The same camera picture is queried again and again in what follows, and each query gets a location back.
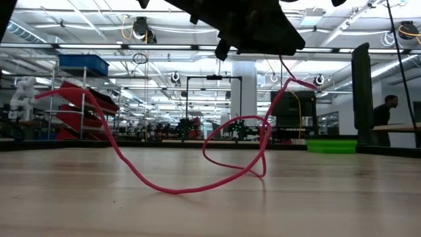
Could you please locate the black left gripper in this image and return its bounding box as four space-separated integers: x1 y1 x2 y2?
164 0 306 62

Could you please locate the red cord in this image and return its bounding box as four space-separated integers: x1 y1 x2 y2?
34 54 318 195

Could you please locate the white pillar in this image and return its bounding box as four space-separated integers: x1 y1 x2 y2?
231 61 258 128

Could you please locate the black cabinet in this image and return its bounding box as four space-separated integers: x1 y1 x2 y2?
270 91 318 139

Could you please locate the green plastic tray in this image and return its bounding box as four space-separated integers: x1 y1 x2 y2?
305 138 358 154

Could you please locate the person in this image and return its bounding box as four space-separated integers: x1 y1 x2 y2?
373 94 399 147

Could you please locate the wooden top desk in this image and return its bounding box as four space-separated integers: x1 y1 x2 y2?
371 122 421 148

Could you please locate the blue storage bin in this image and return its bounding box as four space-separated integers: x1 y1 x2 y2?
58 54 110 77

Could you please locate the red bin cart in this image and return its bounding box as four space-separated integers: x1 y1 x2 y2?
45 65 121 141

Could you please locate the red storage bin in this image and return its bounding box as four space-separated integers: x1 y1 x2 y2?
59 80 120 115
55 128 116 142
55 104 105 128

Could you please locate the black robot station frame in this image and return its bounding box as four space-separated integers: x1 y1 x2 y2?
186 74 243 142

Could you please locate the yellow hanging cable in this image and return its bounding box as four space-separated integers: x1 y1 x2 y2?
289 90 302 139

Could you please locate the black ceiling cable reel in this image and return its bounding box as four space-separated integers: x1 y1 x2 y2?
397 20 421 41
133 16 157 44

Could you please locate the thin black hanging cable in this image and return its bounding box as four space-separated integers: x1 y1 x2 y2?
385 0 418 132

